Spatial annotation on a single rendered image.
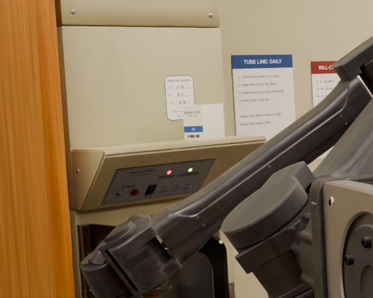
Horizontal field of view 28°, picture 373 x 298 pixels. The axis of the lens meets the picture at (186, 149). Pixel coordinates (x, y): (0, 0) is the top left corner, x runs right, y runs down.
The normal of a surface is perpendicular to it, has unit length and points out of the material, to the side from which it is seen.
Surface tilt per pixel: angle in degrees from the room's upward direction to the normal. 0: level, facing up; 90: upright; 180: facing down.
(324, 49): 90
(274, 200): 32
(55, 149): 90
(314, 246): 90
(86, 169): 90
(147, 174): 135
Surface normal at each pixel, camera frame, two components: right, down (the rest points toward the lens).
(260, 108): 0.56, 0.01
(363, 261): -0.98, 0.07
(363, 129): -0.54, -0.82
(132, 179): 0.44, 0.71
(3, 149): -0.83, 0.08
